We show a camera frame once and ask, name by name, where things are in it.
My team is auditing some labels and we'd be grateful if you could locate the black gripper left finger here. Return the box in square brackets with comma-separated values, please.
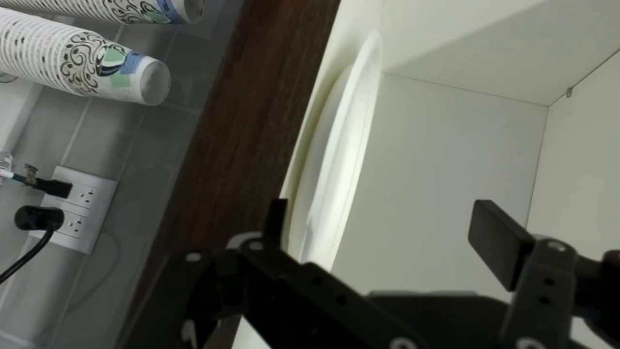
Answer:
[264, 199, 287, 247]

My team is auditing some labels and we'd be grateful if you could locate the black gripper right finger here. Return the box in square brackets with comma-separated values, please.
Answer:
[468, 201, 535, 292]

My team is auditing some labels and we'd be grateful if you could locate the white plate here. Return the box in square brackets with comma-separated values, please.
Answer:
[285, 32, 382, 270]

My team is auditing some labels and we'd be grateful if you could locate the black plug adapter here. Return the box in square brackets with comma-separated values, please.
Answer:
[0, 152, 72, 199]

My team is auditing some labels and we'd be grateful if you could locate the right paper cup stack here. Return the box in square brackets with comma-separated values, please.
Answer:
[0, 0, 208, 26]

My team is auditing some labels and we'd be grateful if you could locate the paper cup stack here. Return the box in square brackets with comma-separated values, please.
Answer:
[0, 0, 208, 26]
[0, 9, 171, 107]

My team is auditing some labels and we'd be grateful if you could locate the left paper cup stack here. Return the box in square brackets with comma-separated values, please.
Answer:
[0, 9, 171, 107]

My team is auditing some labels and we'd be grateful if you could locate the white wall cabinet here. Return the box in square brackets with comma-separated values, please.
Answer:
[123, 0, 620, 349]

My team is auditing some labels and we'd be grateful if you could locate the white wall outlet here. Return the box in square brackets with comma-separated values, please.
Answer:
[41, 168, 117, 255]

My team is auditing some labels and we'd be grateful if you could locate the black power cable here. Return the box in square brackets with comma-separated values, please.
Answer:
[0, 204, 68, 288]

